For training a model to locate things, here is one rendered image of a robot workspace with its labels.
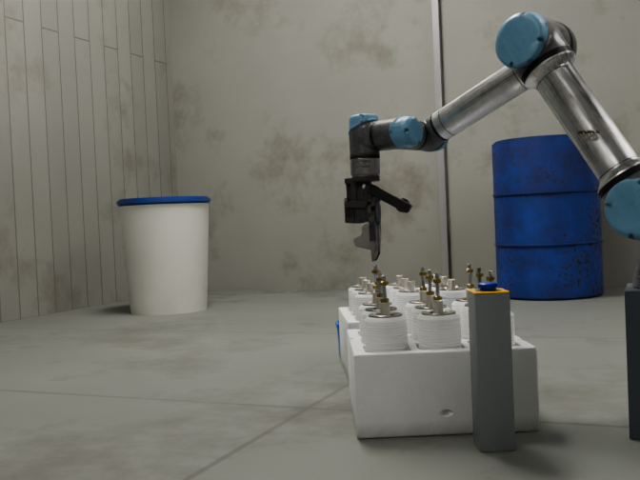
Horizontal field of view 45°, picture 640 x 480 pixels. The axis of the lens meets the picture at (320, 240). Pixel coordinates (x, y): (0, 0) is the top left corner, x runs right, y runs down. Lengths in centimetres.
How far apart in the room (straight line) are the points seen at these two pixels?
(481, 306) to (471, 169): 349
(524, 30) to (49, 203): 355
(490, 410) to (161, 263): 289
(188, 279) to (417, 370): 272
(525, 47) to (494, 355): 62
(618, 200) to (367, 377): 62
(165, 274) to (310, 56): 198
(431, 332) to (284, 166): 382
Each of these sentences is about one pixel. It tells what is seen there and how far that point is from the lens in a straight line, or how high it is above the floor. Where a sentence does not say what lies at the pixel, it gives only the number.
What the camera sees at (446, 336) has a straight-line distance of 172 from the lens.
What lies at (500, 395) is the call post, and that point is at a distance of 160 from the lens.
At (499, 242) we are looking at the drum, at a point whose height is 31.
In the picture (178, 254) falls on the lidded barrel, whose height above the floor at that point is 32.
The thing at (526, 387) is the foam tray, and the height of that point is 10.
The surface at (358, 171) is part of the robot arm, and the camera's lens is 194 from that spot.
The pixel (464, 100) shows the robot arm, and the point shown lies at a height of 74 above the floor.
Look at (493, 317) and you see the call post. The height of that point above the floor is 26.
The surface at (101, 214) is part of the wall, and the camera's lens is 514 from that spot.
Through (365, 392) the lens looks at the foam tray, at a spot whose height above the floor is 10.
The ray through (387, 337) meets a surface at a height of 21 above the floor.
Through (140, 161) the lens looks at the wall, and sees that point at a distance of 551.
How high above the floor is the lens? 47
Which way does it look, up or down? 1 degrees down
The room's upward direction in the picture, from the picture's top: 3 degrees counter-clockwise
